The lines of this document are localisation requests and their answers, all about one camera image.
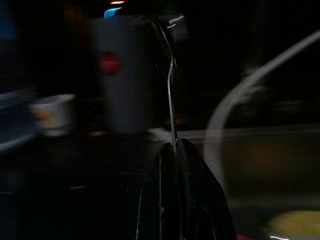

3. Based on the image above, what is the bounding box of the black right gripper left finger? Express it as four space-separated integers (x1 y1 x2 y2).
136 141 180 240

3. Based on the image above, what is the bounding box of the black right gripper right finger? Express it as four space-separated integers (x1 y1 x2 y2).
176 137 238 240

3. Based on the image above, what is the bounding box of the yellow dish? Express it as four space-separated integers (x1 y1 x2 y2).
265 209 320 238

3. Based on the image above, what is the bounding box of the grey flask with red logo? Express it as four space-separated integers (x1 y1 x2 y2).
90 15 165 135

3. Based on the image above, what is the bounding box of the white printed paper cup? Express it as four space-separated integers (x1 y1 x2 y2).
29 93 76 137

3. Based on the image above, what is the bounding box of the white round two-tier rack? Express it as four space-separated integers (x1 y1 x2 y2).
0 89 42 157

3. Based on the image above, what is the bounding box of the white hose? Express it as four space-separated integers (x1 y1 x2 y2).
203 31 320 176

